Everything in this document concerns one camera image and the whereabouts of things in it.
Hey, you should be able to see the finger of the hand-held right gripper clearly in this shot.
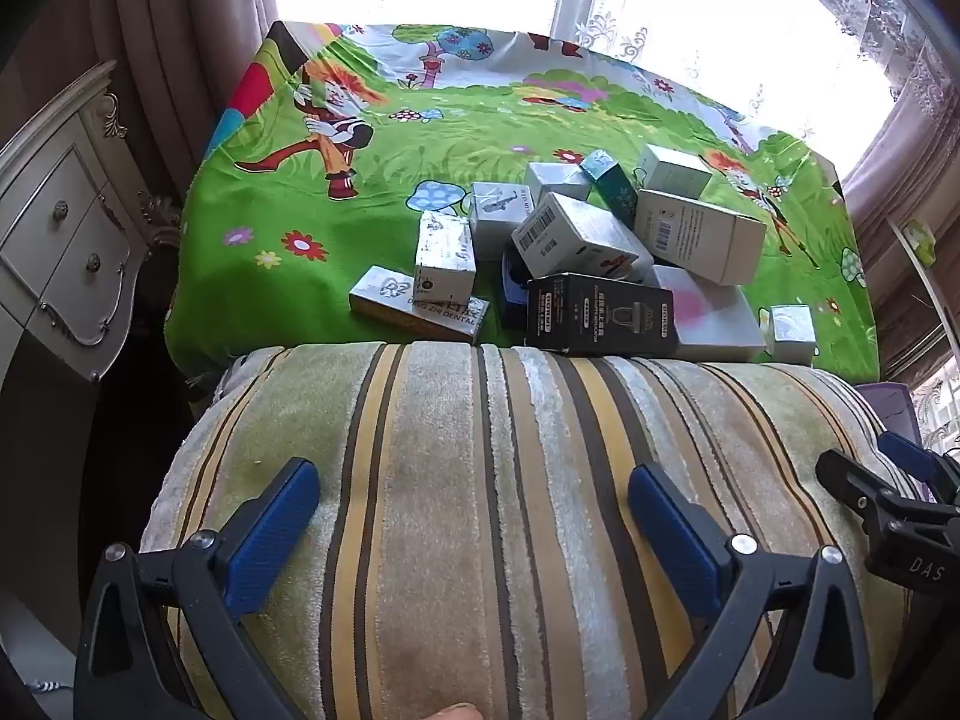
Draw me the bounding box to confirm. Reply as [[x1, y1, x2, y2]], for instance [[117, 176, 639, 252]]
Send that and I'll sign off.
[[877, 431, 960, 500], [815, 448, 912, 541]]

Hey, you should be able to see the green cartoon printed bedsheet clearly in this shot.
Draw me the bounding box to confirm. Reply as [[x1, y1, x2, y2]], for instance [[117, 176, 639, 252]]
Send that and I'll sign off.
[[163, 19, 880, 383]]

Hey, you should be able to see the purple cardboard storage box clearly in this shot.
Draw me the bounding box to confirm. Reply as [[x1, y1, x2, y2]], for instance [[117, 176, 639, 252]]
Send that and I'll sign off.
[[855, 382, 920, 445]]

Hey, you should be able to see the white box with grey picture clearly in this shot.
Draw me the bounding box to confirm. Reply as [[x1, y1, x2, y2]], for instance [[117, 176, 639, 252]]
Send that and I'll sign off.
[[470, 181, 535, 262]]

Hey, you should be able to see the large white box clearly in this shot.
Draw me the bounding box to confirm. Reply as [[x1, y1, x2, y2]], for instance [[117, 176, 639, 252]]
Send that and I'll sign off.
[[634, 189, 767, 286]]

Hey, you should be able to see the teal box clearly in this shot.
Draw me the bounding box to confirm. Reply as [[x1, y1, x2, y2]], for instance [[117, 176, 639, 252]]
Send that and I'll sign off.
[[581, 150, 638, 230]]

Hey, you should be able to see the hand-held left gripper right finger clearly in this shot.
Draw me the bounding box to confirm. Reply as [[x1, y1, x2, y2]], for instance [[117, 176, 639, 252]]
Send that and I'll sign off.
[[626, 463, 875, 720]]

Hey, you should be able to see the small silver box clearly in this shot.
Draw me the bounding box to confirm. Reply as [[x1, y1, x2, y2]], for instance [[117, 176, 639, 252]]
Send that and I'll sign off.
[[765, 304, 817, 367]]

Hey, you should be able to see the black box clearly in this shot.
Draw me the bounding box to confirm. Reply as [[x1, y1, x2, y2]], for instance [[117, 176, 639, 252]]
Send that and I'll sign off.
[[525, 272, 680, 357]]

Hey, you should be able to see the cream embroidered lace curtain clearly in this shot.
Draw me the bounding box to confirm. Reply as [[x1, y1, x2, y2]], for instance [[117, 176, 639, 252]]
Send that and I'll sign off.
[[911, 367, 960, 458]]

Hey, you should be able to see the sheer floral lace curtain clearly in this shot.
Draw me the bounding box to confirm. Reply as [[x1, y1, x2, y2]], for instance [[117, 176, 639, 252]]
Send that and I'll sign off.
[[559, 0, 935, 158]]

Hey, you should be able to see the cream carved nightstand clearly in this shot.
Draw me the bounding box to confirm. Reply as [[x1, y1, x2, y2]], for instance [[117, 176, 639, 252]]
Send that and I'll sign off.
[[0, 60, 185, 383]]

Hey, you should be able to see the plain mauve curtain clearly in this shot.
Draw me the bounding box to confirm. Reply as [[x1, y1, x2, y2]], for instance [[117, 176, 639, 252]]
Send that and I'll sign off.
[[97, 0, 282, 196]]

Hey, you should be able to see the mauve patterned curtain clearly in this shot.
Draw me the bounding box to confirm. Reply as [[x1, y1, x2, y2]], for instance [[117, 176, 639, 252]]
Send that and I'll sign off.
[[840, 37, 960, 383]]

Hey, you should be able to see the green tissue pack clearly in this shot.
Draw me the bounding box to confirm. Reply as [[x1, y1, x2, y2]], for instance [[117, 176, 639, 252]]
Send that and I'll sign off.
[[904, 221, 938, 263]]

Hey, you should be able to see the long white and gold box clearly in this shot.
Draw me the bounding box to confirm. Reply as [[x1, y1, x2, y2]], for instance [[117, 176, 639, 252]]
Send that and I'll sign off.
[[349, 265, 490, 346]]

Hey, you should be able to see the striped plush blanket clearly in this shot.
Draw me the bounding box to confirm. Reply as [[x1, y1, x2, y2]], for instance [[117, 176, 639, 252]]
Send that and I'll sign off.
[[139, 341, 923, 720]]

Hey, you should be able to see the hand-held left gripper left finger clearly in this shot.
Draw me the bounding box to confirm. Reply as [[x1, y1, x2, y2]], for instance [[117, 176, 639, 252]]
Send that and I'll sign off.
[[73, 457, 323, 720]]

